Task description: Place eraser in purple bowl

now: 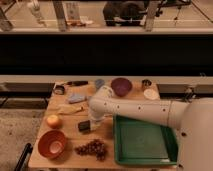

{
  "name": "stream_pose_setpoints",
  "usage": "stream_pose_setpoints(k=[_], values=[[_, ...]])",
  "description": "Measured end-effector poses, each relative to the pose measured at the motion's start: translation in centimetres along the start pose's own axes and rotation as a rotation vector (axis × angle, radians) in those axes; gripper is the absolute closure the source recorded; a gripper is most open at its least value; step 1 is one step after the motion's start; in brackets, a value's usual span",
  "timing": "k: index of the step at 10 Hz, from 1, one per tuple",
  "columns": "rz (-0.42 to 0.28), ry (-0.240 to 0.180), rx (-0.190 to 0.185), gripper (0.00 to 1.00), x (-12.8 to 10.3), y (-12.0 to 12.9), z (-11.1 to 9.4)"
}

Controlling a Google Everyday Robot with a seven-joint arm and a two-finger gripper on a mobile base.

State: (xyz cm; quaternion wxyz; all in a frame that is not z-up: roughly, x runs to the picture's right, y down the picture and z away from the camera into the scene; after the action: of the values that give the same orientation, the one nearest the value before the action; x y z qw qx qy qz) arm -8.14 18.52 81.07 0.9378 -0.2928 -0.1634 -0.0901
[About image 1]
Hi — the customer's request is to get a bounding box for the yellow red apple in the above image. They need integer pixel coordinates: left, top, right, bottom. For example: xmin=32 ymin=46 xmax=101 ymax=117
xmin=46 ymin=115 xmax=62 ymax=129

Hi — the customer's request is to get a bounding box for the bunch of dark grapes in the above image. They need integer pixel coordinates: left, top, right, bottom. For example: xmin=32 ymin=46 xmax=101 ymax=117
xmin=74 ymin=139 xmax=108 ymax=161

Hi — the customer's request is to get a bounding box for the green plastic tray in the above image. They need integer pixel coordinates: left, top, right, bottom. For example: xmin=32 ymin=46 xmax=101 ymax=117
xmin=113 ymin=116 xmax=178 ymax=167

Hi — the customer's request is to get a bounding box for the black chair part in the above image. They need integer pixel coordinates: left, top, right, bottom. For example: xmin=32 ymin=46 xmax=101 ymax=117
xmin=14 ymin=143 xmax=33 ymax=171

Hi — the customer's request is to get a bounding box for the grey blue sponge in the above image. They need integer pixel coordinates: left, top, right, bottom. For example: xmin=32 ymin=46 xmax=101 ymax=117
xmin=68 ymin=93 xmax=86 ymax=104

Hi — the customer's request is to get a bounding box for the black handled tool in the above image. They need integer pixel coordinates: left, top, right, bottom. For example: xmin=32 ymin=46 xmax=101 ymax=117
xmin=61 ymin=81 xmax=88 ymax=86

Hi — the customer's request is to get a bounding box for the purple bowl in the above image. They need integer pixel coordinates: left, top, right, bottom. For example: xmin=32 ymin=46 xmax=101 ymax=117
xmin=111 ymin=78 xmax=132 ymax=97

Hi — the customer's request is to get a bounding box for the small metal cup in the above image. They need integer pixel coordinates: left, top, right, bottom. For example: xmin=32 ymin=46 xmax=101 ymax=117
xmin=142 ymin=79 xmax=152 ymax=90

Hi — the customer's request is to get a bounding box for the blue grey cup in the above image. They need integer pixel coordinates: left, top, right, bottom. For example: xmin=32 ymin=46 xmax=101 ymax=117
xmin=95 ymin=79 xmax=105 ymax=90

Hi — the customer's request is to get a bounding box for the dark eraser block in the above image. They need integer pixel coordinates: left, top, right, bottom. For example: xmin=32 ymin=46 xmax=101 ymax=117
xmin=78 ymin=120 xmax=90 ymax=132

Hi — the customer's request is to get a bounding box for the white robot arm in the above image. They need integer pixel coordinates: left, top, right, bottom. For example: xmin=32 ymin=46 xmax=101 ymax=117
xmin=89 ymin=86 xmax=213 ymax=171

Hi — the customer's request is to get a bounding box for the orange bowl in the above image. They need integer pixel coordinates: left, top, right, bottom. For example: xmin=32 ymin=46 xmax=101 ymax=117
xmin=38 ymin=130 xmax=67 ymax=159

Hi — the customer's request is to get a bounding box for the black tape roll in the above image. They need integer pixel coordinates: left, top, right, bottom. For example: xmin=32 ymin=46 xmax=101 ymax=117
xmin=53 ymin=85 xmax=65 ymax=95

